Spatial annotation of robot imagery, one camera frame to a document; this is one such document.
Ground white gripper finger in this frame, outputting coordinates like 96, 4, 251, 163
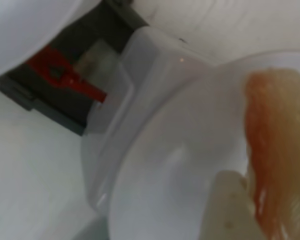
201, 169, 263, 240

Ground red train coupler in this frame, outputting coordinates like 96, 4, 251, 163
27, 46, 108, 103

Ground grey circular toy train track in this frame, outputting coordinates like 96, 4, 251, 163
0, 0, 151, 137

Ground orange salmon sushi piece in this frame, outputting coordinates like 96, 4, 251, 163
243, 66, 300, 240

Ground white toy train car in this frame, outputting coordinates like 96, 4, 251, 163
81, 26, 216, 218

